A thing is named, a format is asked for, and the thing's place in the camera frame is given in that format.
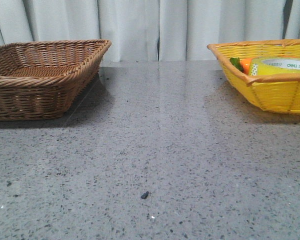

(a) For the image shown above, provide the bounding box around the white curtain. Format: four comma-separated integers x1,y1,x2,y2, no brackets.
0,0,300,62

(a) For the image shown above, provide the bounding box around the orange toy carrot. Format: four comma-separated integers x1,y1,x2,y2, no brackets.
229,57,253,75

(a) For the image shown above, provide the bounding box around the yellow woven basket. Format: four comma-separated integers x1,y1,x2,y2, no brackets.
207,39,300,114

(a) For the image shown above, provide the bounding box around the brown wicker basket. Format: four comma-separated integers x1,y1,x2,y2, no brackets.
0,39,111,121

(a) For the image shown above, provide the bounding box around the yellow packing tape roll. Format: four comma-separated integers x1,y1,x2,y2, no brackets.
248,57,300,76

